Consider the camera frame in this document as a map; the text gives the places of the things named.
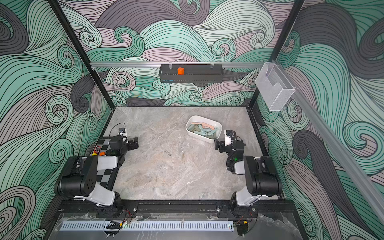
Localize white storage box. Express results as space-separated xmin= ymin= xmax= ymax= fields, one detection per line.
xmin=185 ymin=115 xmax=223 ymax=144

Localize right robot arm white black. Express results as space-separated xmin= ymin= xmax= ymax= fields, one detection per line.
xmin=214 ymin=139 xmax=283 ymax=209

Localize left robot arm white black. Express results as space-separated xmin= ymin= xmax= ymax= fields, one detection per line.
xmin=54 ymin=135 xmax=139 ymax=207

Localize pink folding knife top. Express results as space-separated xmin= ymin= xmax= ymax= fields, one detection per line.
xmin=191 ymin=122 xmax=215 ymax=130

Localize small colourful toy blocks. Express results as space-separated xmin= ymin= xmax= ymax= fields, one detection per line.
xmin=92 ymin=145 xmax=106 ymax=156

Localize checkerboard mat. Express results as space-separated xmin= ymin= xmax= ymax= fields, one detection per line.
xmin=89 ymin=136 xmax=124 ymax=190

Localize orange cube on shelf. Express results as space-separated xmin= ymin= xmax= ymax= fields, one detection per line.
xmin=177 ymin=67 xmax=185 ymax=75

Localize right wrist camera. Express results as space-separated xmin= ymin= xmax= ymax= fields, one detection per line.
xmin=225 ymin=130 xmax=236 ymax=146

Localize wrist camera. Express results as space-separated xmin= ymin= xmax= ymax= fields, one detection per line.
xmin=118 ymin=128 xmax=126 ymax=136
xmin=225 ymin=130 xmax=236 ymax=146

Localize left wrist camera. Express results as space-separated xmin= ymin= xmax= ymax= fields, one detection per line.
xmin=118 ymin=128 xmax=126 ymax=136

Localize black wall shelf tray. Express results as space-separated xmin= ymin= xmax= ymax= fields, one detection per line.
xmin=159 ymin=65 xmax=224 ymax=86

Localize clear plastic wall bin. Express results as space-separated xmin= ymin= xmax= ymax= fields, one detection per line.
xmin=255 ymin=63 xmax=296 ymax=112

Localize aluminium rail back wall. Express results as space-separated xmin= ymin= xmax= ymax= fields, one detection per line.
xmin=90 ymin=61 xmax=264 ymax=69

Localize aluminium rail wall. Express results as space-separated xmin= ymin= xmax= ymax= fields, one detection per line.
xmin=293 ymin=88 xmax=384 ymax=223
xmin=90 ymin=61 xmax=264 ymax=69

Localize white slotted cable duct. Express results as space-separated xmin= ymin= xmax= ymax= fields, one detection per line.
xmin=60 ymin=220 xmax=234 ymax=232

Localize aluminium rail right wall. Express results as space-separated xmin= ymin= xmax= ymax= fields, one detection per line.
xmin=293 ymin=88 xmax=384 ymax=223

